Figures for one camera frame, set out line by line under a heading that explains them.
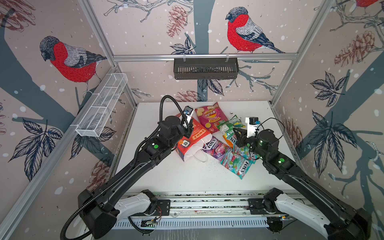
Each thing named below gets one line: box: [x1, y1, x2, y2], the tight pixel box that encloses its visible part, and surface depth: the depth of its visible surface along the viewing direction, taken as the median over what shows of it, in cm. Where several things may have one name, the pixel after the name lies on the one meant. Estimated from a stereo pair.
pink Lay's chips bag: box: [194, 102, 229, 134], surface depth 109 cm
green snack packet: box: [216, 114, 246, 138], surface depth 76 cm
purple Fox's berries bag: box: [201, 136, 233, 162], surface depth 94 cm
